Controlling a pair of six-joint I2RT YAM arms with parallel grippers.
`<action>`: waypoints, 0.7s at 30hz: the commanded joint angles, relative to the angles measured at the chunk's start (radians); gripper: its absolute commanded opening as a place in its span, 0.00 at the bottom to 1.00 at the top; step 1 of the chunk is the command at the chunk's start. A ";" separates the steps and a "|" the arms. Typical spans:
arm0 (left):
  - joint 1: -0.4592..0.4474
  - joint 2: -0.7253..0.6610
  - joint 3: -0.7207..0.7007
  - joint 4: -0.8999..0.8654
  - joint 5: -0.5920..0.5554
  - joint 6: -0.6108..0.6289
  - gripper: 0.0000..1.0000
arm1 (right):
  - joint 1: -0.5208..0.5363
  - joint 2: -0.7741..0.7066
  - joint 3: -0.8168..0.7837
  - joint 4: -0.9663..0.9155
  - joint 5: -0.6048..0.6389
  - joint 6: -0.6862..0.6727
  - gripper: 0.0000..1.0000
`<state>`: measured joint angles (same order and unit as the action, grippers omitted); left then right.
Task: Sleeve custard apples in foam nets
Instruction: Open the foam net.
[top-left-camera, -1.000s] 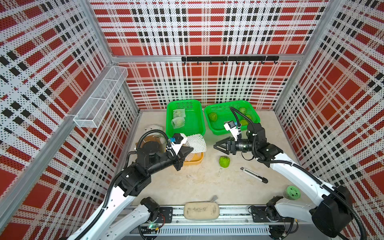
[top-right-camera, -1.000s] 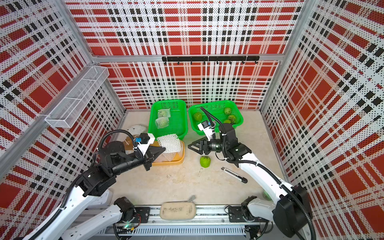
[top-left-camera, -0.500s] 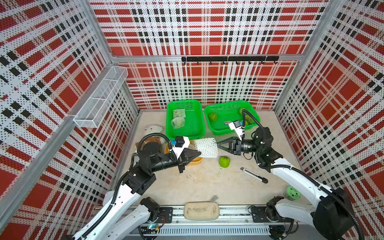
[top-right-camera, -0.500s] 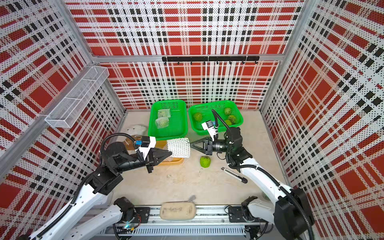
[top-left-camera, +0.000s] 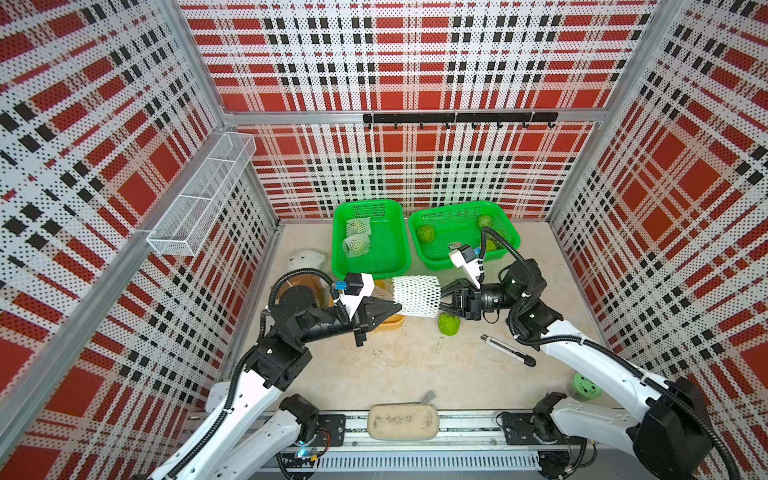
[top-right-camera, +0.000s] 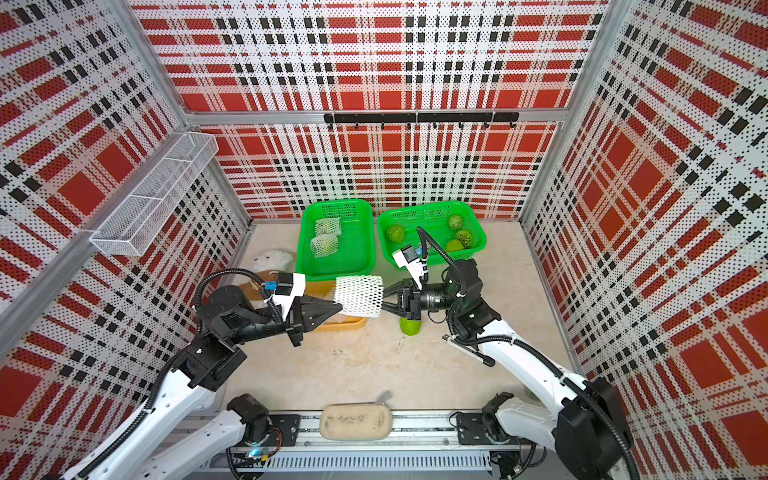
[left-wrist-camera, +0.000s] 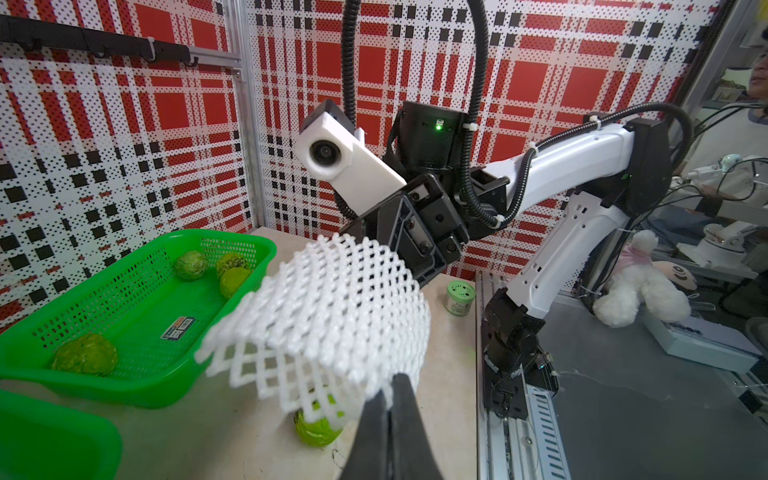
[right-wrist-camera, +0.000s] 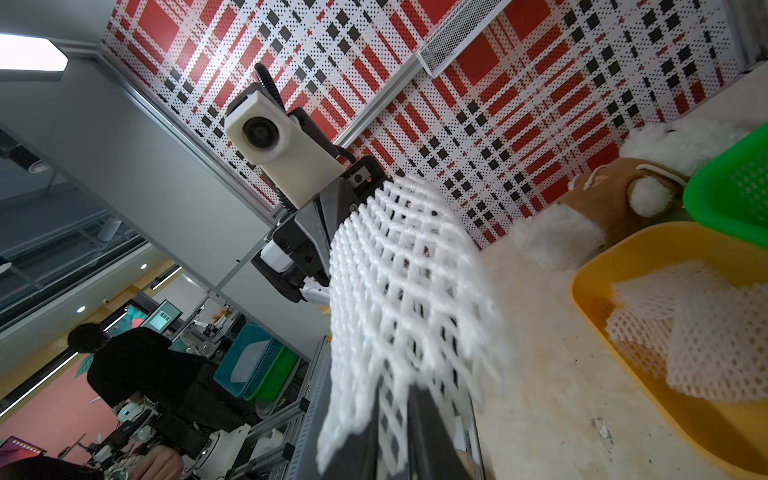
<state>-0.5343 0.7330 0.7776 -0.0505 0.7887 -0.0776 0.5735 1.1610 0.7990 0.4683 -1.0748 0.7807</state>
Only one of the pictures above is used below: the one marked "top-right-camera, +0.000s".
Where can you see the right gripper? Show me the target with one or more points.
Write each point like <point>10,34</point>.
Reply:
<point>409,301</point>

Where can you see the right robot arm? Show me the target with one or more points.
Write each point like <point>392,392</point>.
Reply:
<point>497,343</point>

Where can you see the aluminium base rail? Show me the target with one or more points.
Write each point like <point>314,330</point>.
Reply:
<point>586,439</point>

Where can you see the white teddy bear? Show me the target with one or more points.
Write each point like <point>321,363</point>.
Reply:
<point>267,264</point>

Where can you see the black hook rail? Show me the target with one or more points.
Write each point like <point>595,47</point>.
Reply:
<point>357,119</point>

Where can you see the empty green plastic basket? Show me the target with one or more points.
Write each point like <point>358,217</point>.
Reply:
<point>356,253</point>

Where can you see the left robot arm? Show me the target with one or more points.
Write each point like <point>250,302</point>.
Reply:
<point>195,373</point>

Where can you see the beige sponge block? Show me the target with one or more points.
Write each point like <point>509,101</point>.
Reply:
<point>356,422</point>

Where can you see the yellow plastic bowl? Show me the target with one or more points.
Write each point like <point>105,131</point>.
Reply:
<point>349,324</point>

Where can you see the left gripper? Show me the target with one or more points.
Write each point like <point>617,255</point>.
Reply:
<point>322,307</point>

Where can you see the green basket with fruit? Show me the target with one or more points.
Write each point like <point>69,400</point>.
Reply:
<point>452,224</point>

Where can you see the clear wall shelf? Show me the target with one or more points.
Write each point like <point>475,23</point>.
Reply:
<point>136,221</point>

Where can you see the white foam net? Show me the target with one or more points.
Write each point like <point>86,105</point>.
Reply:
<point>328,226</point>
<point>359,296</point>
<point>324,245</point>

